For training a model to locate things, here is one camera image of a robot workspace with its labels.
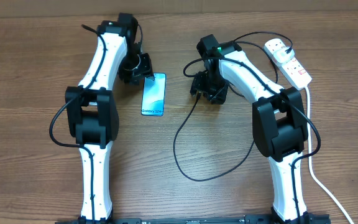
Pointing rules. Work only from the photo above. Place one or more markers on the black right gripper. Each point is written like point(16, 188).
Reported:
point(220, 96)

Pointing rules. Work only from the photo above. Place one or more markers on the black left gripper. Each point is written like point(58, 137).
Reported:
point(145, 70)

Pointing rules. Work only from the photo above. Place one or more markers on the blue screen smartphone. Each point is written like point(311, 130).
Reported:
point(154, 95)

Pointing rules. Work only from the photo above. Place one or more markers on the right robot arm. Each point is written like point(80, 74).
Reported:
point(279, 125)

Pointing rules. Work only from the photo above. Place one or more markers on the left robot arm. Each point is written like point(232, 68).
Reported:
point(93, 119)

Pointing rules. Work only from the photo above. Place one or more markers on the white charger plug adapter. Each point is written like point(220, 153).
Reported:
point(283, 55)

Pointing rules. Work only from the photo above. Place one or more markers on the white power strip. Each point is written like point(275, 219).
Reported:
point(293, 71)

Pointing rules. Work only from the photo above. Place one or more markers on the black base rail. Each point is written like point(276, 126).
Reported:
point(247, 219)

